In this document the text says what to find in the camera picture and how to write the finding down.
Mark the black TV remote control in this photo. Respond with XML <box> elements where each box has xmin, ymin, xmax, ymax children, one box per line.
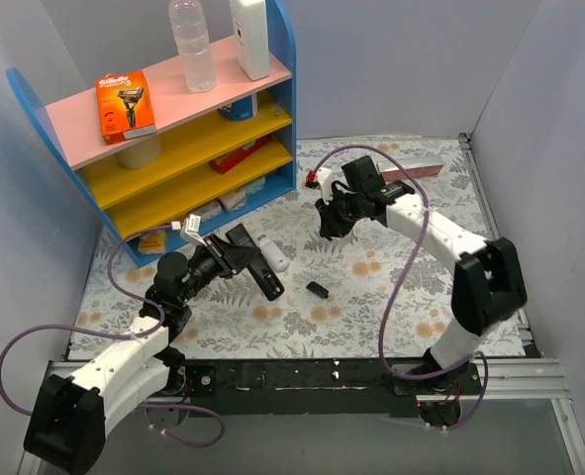
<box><xmin>226</xmin><ymin>224</ymin><xmax>284</xmax><ymax>301</ymax></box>

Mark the white remote control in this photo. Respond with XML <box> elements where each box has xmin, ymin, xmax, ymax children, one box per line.
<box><xmin>256</xmin><ymin>234</ymin><xmax>290</xmax><ymax>273</ymax></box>

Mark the black remote battery cover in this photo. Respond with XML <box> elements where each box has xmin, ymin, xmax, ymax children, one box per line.
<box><xmin>306</xmin><ymin>281</ymin><xmax>330</xmax><ymax>299</ymax></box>

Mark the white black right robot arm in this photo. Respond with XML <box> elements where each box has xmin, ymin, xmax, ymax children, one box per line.
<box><xmin>306</xmin><ymin>155</ymin><xmax>528</xmax><ymax>394</ymax></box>

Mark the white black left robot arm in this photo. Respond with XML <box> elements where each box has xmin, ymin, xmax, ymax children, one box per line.
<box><xmin>24</xmin><ymin>235</ymin><xmax>258</xmax><ymax>474</ymax></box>

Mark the white orange soap pack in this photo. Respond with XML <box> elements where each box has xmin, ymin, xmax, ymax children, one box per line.
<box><xmin>217</xmin><ymin>187</ymin><xmax>247</xmax><ymax>213</ymax></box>

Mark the yellow pack on shelf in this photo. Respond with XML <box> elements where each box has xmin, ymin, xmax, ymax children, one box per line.
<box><xmin>138</xmin><ymin>229</ymin><xmax>167</xmax><ymax>255</ymax></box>

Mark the teal soap pack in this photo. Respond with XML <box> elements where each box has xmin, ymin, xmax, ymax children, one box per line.
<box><xmin>244</xmin><ymin>175</ymin><xmax>266</xmax><ymax>195</ymax></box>

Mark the red silver long box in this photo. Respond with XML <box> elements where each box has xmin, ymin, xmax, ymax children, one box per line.
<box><xmin>380</xmin><ymin>155</ymin><xmax>444</xmax><ymax>182</ymax></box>

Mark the red flat box on shelf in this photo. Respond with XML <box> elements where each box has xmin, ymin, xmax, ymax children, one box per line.
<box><xmin>208</xmin><ymin>135</ymin><xmax>271</xmax><ymax>174</ymax></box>

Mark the blue shelf unit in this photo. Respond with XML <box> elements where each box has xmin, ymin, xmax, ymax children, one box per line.
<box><xmin>7</xmin><ymin>1</ymin><xmax>296</xmax><ymax>238</ymax></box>

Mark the beige cylindrical container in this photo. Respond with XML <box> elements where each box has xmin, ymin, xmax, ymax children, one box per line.
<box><xmin>115</xmin><ymin>135</ymin><xmax>161</xmax><ymax>170</ymax></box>

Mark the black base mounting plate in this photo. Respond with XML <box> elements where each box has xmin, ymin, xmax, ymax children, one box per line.
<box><xmin>172</xmin><ymin>355</ymin><xmax>486</xmax><ymax>420</ymax></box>

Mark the blue white cylindrical can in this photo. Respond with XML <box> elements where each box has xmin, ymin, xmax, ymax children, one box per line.
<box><xmin>218</xmin><ymin>94</ymin><xmax>258</xmax><ymax>122</ymax></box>

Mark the orange razor box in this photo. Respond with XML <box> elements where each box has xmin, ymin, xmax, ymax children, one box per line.
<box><xmin>95</xmin><ymin>70</ymin><xmax>156</xmax><ymax>144</ymax></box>

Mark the white plastic bottle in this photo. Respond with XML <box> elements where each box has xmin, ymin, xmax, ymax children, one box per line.
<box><xmin>230</xmin><ymin>0</ymin><xmax>270</xmax><ymax>81</ymax></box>

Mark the clear plastic water bottle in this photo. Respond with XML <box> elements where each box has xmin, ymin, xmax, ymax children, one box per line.
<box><xmin>168</xmin><ymin>0</ymin><xmax>217</xmax><ymax>93</ymax></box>

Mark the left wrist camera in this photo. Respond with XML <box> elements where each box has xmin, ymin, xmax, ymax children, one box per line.
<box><xmin>170</xmin><ymin>213</ymin><xmax>206</xmax><ymax>245</ymax></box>

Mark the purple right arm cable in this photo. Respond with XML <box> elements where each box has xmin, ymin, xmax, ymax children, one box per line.
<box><xmin>309</xmin><ymin>144</ymin><xmax>489</xmax><ymax>430</ymax></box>

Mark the aluminium table edge rail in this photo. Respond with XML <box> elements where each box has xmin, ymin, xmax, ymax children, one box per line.
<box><xmin>457</xmin><ymin>133</ymin><xmax>543</xmax><ymax>358</ymax></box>

